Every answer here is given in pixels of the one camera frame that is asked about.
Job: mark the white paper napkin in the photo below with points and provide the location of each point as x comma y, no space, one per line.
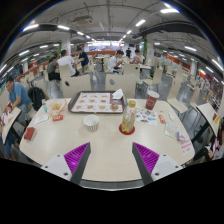
118,94

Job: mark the red wallet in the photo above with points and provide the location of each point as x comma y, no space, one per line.
29,133

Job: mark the small clear teal bottle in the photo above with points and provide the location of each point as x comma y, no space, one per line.
44,106

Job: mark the clear plastic bag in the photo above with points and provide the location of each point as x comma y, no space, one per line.
172,130

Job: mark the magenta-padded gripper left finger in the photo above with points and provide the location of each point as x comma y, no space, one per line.
58,165

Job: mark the white paper receipt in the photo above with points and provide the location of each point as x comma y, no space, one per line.
41,119

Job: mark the orange white food wrapper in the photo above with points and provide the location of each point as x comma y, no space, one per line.
56,107

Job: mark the ceiling lights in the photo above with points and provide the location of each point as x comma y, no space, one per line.
169,10

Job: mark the beige neighbouring table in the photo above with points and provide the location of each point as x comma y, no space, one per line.
206,115
10,123

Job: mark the dark brown food tray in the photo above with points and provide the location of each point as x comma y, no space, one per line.
70,107

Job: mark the ceiling air unit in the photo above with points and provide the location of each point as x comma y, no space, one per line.
83,20

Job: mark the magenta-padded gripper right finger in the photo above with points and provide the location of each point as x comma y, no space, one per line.
165,165

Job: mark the colourful printed paper sheet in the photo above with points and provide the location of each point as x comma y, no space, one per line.
146,116

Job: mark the white sauce packet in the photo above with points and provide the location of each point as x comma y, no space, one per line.
171,116

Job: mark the red paper cup with lid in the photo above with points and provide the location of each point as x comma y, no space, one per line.
152,101

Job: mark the clear bottle with yellow drink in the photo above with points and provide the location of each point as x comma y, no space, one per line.
128,118

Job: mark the brown patterned paper cup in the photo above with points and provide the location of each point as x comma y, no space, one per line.
91,123

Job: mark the black backpack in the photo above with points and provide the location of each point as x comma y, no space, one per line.
36,98

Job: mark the red sauce packet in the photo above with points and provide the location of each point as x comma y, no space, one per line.
58,117
162,119

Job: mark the printed tray liner paper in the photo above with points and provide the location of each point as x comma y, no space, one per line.
91,101

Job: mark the flat round red coaster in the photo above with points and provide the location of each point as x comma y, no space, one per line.
131,132

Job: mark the person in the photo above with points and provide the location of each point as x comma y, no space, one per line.
218,146
138,59
52,68
66,61
128,53
84,59
18,96
113,63

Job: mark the beige chair with round hole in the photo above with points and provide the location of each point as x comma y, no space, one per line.
121,85
76,86

